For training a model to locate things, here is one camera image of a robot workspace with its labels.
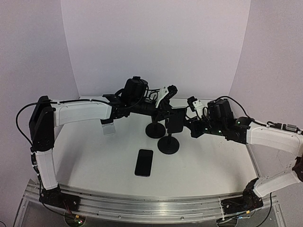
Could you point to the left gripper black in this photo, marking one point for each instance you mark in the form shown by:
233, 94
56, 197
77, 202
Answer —
161, 113

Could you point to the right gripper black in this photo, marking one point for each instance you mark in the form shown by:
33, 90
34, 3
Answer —
198, 132

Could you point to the black phone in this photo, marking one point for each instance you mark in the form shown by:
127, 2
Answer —
175, 122
144, 163

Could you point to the black phone stand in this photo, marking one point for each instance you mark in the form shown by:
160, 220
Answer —
155, 130
168, 144

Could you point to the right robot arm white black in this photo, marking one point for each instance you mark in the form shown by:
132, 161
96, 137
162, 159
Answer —
280, 136

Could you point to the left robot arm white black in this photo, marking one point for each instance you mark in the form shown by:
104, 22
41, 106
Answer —
49, 114

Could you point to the clear acrylic phone stand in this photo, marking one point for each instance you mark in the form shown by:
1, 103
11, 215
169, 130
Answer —
108, 127

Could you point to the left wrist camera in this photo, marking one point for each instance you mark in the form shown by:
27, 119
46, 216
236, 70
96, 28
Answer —
165, 94

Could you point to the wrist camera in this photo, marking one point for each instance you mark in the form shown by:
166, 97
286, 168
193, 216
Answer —
196, 106
165, 94

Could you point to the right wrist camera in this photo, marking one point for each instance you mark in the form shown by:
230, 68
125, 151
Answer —
196, 106

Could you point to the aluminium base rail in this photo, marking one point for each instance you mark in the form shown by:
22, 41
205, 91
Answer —
84, 208

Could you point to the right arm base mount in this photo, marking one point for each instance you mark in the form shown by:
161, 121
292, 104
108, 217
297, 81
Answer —
247, 202

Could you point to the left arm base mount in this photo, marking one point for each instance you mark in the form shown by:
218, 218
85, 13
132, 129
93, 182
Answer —
56, 198

